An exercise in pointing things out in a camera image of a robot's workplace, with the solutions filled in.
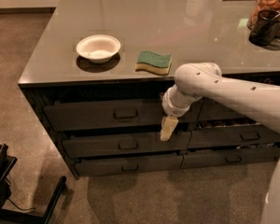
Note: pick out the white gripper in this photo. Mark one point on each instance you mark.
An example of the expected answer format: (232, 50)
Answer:
(174, 107)

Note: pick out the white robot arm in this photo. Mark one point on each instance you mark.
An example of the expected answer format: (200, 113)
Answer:
(258, 101)

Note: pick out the dark top left drawer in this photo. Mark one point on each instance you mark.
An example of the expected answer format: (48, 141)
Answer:
(104, 114)

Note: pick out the dark bottom left drawer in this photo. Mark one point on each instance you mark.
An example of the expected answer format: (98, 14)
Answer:
(139, 164)

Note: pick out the dark middle right drawer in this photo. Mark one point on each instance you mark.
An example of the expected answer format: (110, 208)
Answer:
(231, 132)

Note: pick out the dark bottom right drawer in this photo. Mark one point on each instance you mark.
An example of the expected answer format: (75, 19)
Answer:
(231, 156)

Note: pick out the dark middle left drawer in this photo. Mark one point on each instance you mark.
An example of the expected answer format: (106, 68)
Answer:
(127, 143)

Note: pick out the green and yellow sponge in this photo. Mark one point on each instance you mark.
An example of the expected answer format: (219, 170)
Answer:
(153, 63)

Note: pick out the dark counter cabinet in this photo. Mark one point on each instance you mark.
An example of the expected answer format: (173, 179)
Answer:
(191, 31)

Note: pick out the white bowl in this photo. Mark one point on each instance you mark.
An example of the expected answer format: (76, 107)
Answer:
(98, 48)

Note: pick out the black mesh cup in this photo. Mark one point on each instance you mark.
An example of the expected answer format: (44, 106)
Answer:
(265, 28)

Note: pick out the black chair frame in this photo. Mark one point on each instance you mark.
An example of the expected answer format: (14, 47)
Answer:
(10, 213)

